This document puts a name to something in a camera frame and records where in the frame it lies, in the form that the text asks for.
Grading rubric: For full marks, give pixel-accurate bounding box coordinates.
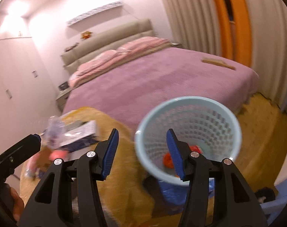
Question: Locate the blue plastic stool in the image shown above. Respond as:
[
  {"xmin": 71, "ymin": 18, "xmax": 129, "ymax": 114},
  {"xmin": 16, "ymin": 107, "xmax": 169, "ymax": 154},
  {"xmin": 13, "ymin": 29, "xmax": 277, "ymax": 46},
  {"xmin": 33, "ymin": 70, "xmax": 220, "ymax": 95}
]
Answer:
[{"xmin": 158, "ymin": 177, "xmax": 215, "ymax": 208}]

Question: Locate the wooden brush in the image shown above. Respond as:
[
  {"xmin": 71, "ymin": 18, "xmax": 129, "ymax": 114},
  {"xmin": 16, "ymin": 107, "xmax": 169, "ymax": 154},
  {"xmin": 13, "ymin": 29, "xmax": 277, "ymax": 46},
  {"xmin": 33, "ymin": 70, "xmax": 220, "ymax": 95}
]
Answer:
[{"xmin": 201, "ymin": 58, "xmax": 237, "ymax": 71}]

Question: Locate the light blue plastic basket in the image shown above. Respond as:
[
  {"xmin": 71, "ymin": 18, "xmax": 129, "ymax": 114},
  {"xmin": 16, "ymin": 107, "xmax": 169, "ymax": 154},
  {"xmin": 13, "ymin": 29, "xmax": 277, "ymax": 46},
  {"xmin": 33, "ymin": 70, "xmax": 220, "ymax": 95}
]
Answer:
[{"xmin": 135, "ymin": 96, "xmax": 242, "ymax": 187}]

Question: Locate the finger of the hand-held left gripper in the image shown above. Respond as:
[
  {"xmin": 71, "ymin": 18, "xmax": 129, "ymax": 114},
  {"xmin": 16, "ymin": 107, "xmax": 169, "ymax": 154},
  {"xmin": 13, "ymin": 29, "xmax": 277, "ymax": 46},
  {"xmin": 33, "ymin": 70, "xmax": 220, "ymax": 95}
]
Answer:
[{"xmin": 0, "ymin": 134, "xmax": 42, "ymax": 171}]

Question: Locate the dark object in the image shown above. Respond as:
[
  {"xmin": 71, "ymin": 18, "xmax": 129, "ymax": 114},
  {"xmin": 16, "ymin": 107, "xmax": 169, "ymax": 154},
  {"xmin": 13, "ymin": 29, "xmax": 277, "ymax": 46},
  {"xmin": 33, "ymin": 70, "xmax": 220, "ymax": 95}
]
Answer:
[{"xmin": 254, "ymin": 187, "xmax": 276, "ymax": 204}]

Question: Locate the pink small packet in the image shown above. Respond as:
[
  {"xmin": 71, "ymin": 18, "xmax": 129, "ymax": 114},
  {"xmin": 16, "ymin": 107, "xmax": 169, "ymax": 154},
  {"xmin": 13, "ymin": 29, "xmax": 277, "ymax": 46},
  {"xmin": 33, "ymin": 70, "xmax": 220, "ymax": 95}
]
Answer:
[{"xmin": 49, "ymin": 150, "xmax": 69, "ymax": 161}]

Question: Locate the leopard print cloth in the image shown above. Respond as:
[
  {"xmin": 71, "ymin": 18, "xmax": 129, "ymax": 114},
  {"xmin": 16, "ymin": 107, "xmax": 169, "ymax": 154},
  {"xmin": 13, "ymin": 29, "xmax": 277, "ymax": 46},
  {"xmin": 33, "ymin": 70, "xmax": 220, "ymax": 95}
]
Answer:
[{"xmin": 64, "ymin": 43, "xmax": 80, "ymax": 52}]

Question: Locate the pink folded quilt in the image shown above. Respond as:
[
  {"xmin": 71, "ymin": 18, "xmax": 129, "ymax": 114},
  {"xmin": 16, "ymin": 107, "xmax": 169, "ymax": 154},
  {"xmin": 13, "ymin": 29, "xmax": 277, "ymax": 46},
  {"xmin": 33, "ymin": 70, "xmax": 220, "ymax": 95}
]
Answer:
[{"xmin": 69, "ymin": 45, "xmax": 172, "ymax": 88}]

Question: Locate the white blue paper box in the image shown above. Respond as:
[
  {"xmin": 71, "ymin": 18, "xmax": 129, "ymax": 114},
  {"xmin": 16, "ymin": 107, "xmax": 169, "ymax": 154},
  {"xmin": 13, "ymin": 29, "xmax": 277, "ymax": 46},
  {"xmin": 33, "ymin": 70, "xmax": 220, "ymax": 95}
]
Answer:
[{"xmin": 60, "ymin": 120, "xmax": 98, "ymax": 152}]

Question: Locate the clear plastic bottle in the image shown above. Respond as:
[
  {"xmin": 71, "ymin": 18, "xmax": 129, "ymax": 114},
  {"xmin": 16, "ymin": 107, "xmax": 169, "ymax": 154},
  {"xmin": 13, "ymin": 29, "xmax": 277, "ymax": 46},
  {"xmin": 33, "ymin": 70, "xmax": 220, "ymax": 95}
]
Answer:
[{"xmin": 43, "ymin": 115, "xmax": 66, "ymax": 147}]

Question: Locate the beige curtain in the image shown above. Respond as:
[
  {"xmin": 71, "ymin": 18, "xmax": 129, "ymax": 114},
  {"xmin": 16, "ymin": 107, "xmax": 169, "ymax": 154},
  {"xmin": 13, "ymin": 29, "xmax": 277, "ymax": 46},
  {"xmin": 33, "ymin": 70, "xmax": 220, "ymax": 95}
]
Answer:
[
  {"xmin": 243, "ymin": 0, "xmax": 287, "ymax": 107},
  {"xmin": 155, "ymin": 0, "xmax": 223, "ymax": 59}
]

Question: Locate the white wardrobe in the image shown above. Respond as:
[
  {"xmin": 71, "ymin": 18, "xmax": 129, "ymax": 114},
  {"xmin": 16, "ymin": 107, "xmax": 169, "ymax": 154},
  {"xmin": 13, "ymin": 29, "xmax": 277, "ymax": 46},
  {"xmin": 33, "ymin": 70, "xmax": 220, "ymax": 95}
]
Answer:
[{"xmin": 0, "ymin": 37, "xmax": 61, "ymax": 161}]

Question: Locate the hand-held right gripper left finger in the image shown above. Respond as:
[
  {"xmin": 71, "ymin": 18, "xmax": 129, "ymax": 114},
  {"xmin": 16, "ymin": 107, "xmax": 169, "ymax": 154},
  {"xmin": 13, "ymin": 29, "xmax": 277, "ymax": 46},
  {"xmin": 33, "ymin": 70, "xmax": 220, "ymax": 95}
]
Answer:
[{"xmin": 18, "ymin": 128, "xmax": 120, "ymax": 227}]

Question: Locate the pink pillow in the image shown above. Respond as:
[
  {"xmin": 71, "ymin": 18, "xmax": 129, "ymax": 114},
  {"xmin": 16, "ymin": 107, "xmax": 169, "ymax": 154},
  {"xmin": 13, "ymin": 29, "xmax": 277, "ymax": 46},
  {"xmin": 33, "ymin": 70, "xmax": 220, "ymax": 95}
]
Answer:
[
  {"xmin": 77, "ymin": 50, "xmax": 119, "ymax": 75},
  {"xmin": 116, "ymin": 37, "xmax": 170, "ymax": 55}
]

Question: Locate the bed with purple cover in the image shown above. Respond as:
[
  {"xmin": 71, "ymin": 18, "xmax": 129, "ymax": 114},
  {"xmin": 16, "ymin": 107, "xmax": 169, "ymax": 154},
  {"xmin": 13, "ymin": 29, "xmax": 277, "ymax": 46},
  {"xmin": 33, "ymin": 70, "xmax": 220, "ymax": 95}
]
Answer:
[{"xmin": 62, "ymin": 46, "xmax": 260, "ymax": 133}]

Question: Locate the grey nightstand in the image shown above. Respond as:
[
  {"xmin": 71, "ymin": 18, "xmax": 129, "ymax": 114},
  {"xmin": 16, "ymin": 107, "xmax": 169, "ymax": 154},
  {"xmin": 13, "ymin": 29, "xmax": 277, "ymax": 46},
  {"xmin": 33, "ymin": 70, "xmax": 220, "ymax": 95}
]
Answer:
[{"xmin": 56, "ymin": 89, "xmax": 72, "ymax": 111}]

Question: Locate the orange red wrapper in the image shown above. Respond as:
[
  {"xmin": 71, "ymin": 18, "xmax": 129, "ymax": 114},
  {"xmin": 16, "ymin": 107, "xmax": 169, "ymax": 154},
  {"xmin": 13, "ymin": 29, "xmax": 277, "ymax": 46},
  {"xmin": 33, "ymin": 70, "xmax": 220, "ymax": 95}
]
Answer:
[{"xmin": 164, "ymin": 145, "xmax": 203, "ymax": 169}]

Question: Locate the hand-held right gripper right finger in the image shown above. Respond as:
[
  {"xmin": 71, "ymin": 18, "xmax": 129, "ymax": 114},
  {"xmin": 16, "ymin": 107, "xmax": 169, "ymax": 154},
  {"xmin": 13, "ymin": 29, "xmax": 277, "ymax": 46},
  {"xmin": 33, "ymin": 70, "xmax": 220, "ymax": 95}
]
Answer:
[{"xmin": 166, "ymin": 128, "xmax": 269, "ymax": 227}]

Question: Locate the yellow panda blanket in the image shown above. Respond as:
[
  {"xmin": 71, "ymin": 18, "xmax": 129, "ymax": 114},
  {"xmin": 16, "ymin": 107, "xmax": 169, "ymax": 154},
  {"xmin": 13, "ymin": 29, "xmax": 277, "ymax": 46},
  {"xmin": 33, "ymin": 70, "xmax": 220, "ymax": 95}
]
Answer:
[{"xmin": 20, "ymin": 106, "xmax": 215, "ymax": 227}]

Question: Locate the person's left hand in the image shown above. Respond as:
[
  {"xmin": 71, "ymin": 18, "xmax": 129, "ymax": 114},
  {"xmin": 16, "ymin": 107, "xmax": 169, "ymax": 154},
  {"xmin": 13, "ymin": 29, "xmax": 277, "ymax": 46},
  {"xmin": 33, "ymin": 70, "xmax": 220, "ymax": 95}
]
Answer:
[{"xmin": 10, "ymin": 186, "xmax": 25, "ymax": 221}]

